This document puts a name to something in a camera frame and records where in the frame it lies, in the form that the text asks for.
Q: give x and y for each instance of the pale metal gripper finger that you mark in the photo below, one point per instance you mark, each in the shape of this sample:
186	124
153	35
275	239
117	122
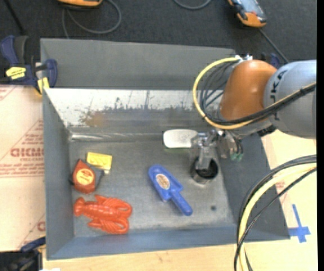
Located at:
201	158
211	160

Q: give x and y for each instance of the black cup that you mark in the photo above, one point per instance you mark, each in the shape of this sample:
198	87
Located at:
205	175

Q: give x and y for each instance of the white oval object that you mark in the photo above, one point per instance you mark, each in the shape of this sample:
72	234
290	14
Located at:
176	138

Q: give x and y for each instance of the blue toy scoop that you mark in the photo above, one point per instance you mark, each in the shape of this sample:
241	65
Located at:
164	182

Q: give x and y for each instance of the grey metal bin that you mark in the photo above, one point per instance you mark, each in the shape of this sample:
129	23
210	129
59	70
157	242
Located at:
139	66

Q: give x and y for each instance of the yellow packet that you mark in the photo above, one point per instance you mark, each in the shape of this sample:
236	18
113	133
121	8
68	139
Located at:
99	159

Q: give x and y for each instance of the red toy lobster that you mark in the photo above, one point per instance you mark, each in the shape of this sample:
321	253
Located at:
102	212

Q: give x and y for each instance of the orange tape measure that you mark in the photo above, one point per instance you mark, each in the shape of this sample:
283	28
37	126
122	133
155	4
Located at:
84	176

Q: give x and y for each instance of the brown cardboard board red print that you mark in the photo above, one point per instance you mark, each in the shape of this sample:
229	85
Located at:
15	157

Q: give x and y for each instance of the black cylinder on white bracket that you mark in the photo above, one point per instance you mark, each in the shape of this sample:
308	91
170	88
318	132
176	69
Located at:
266	131

